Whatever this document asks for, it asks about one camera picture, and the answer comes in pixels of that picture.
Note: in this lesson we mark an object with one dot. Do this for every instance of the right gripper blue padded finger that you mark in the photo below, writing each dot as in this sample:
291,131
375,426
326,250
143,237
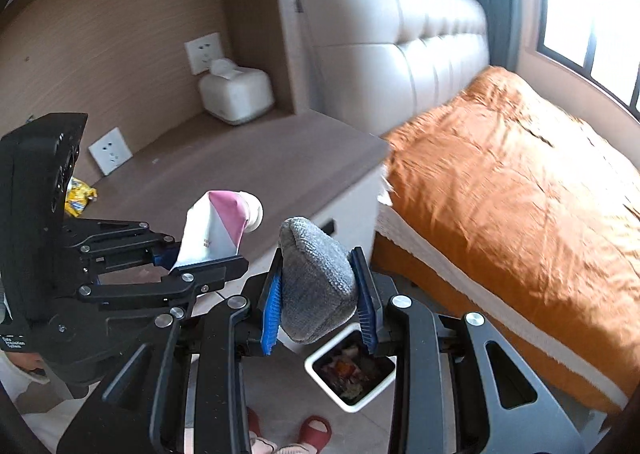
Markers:
270,304
369,305

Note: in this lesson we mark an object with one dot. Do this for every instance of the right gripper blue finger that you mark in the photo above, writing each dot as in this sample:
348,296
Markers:
110,244

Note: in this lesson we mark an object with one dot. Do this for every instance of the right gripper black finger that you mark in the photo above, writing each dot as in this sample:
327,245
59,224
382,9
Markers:
178,286

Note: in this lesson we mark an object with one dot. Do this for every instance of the grey sock ball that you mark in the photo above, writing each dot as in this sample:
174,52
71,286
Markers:
319,292

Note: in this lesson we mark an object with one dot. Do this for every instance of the yellow snack wrapper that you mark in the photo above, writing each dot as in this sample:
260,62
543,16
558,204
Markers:
78,195

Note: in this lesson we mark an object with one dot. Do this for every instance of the pink white small packet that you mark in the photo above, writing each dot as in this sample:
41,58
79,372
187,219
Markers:
215,225

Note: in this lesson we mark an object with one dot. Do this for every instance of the red snack wrapper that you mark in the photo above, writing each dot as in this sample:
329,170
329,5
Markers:
349,372

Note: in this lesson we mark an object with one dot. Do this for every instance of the white trash bin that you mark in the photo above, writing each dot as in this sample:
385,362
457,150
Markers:
350,336

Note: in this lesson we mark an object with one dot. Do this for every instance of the person's left hand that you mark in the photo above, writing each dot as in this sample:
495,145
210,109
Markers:
30,363

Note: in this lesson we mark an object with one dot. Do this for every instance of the red slipper left foot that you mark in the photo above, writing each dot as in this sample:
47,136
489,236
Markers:
253,424

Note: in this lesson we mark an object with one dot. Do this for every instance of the red slipper foot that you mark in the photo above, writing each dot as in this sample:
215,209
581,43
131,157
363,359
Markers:
253,424
314,434

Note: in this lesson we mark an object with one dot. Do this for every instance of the red slipper right foot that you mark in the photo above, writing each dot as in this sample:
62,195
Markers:
314,434

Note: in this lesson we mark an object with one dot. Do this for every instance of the white nightstand cabinet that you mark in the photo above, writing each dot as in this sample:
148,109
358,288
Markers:
308,165

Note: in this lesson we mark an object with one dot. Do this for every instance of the white tissue box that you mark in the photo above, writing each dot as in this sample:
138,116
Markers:
234,94

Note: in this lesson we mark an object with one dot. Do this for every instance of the orange bed cover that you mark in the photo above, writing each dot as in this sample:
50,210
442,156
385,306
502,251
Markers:
536,207

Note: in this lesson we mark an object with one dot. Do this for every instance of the beige padded headboard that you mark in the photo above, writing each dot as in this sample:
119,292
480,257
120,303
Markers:
378,63

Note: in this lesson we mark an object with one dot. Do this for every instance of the black drawer handle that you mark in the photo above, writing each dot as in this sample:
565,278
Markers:
329,227

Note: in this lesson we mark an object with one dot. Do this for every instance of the white wall socket centre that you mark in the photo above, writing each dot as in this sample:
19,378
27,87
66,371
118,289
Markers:
110,151

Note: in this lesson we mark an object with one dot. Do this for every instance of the white wall socket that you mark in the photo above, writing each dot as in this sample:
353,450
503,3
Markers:
202,51
110,151

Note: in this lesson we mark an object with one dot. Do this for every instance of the white wall socket right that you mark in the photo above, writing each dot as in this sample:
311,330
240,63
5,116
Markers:
202,51

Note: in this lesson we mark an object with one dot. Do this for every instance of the black window frame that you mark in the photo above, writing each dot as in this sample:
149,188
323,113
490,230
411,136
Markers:
596,40

